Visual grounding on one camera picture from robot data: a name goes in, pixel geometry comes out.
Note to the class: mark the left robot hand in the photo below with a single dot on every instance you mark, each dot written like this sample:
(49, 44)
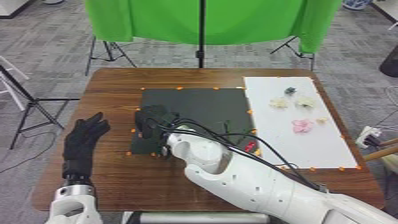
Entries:
(83, 140)

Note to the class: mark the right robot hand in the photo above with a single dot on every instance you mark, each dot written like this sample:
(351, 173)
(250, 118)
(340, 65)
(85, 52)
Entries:
(154, 123)

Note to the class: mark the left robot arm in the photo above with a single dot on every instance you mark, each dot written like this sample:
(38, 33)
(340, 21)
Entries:
(74, 200)

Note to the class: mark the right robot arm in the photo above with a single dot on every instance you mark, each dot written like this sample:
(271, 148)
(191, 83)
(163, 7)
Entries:
(260, 186)

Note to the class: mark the dark mat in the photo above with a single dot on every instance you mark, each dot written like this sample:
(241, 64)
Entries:
(207, 106)

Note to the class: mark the black tripod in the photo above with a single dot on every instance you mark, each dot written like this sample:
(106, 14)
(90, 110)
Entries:
(33, 106)

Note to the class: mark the black backdrop stand legs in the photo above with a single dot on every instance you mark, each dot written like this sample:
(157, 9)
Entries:
(296, 53)
(109, 55)

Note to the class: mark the white flower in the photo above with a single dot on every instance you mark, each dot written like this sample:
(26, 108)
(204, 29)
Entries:
(278, 102)
(307, 102)

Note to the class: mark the white sheet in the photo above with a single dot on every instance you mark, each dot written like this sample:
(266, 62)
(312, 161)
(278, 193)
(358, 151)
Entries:
(296, 146)

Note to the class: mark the pink flower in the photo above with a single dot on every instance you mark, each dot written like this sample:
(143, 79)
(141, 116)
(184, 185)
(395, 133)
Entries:
(303, 126)

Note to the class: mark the blue flower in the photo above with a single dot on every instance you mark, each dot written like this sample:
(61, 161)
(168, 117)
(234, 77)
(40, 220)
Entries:
(291, 90)

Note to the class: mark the black backdrop stand pole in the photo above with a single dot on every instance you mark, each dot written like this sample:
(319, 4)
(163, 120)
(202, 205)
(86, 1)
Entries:
(202, 33)

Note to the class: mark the yellow flower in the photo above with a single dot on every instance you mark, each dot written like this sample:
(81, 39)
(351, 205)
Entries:
(323, 120)

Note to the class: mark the pale grey bar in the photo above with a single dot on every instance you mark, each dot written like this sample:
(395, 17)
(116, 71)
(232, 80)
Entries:
(202, 218)

